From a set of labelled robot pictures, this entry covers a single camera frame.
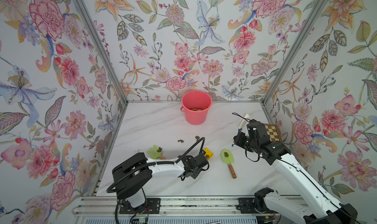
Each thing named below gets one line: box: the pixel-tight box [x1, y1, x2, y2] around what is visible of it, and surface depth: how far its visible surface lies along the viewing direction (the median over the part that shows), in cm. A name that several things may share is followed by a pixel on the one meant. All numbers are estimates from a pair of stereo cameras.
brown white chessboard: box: [264, 123, 283, 142], surface depth 102 cm
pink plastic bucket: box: [180, 90, 213, 125], surface depth 104 cm
